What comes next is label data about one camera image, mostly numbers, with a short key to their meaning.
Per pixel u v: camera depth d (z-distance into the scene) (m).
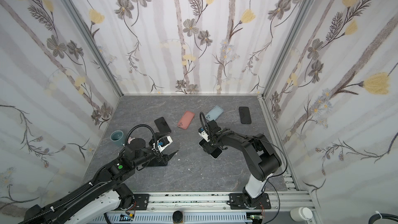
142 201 0.73
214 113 1.10
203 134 0.86
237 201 0.73
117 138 0.93
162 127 1.02
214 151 0.84
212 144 0.81
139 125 0.57
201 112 0.81
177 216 0.62
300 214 0.64
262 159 0.47
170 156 0.67
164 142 0.61
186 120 1.06
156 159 0.67
